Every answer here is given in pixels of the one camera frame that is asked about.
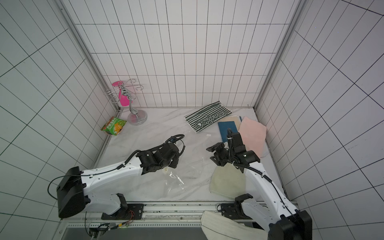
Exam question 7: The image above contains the pale green towel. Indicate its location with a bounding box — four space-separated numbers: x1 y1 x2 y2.
209 164 246 200

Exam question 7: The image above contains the pink towel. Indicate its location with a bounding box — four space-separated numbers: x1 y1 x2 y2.
239 117 267 159

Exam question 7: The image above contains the clear plastic vacuum bag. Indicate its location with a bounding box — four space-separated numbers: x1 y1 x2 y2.
123 133 222 202

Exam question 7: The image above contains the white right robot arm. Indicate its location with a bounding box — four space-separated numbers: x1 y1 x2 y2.
207 129 313 240

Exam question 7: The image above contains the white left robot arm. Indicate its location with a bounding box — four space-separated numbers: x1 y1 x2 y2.
54 134 185 220

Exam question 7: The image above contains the teal and beige towel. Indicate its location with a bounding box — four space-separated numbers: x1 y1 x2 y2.
218 116 242 143

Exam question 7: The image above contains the green white striped towel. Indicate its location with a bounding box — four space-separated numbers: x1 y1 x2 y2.
185 101 232 133

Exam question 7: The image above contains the chrome cup holder stand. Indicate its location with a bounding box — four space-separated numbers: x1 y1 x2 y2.
105 79 148 126

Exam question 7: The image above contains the green snack packet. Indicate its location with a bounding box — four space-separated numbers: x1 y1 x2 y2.
101 117 127 136

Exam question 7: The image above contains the white striped cloth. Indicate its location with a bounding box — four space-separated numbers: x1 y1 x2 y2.
201 211 268 240

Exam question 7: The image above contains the pink plastic scoop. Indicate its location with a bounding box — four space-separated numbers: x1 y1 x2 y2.
112 81 131 108

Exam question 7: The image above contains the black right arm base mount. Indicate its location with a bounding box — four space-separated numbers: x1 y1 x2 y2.
217 194 254 220

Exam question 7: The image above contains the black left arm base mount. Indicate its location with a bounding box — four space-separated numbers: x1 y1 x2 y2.
101 194 144 221

